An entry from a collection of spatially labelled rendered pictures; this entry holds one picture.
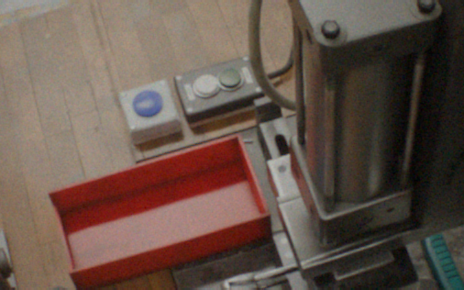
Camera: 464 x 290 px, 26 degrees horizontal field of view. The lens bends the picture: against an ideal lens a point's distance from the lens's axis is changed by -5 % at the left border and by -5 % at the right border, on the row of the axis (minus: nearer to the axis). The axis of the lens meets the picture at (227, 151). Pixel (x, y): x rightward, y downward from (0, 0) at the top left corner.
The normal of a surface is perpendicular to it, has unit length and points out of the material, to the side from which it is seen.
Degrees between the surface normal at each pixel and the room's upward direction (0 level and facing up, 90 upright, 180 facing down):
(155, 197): 0
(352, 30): 0
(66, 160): 0
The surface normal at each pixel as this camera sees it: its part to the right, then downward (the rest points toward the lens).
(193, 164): 0.29, 0.80
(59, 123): -0.07, -0.52
